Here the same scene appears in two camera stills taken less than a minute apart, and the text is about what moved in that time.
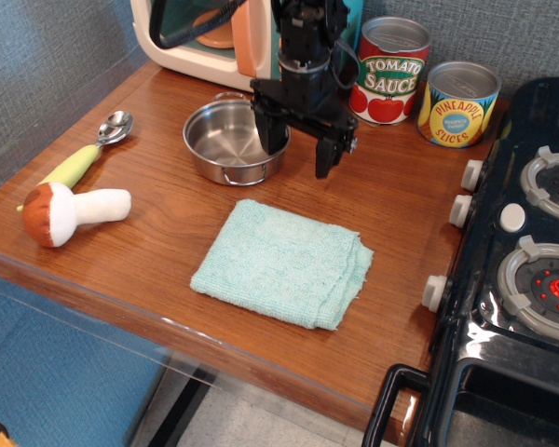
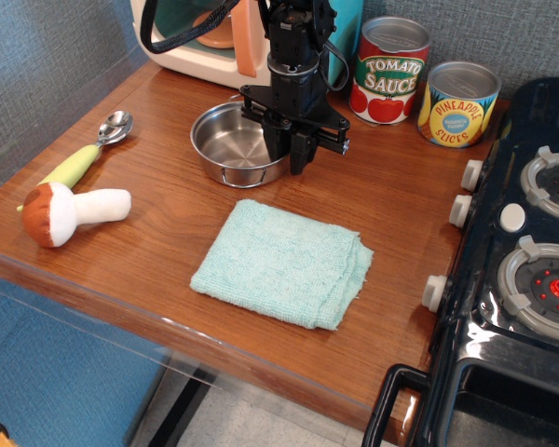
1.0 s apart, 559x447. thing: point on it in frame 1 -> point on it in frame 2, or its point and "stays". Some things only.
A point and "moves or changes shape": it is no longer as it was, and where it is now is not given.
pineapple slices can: [458, 103] stays
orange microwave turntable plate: [220, 36] stays
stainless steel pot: [223, 141] moves or changes shape
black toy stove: [502, 366] stays
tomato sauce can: [391, 60] stays
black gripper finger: [329, 154] -> [303, 151]
